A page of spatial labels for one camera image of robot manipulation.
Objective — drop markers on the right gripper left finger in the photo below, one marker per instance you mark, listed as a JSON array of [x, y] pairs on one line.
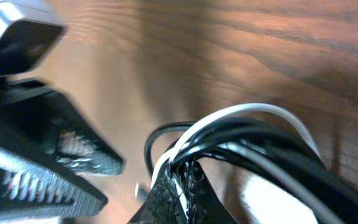
[[34, 186]]

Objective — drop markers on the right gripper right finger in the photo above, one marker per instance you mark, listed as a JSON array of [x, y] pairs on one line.
[[185, 196]]

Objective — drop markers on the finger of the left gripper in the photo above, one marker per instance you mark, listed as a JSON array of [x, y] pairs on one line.
[[47, 122]]

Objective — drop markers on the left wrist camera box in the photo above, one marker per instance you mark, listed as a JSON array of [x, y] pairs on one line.
[[29, 29]]

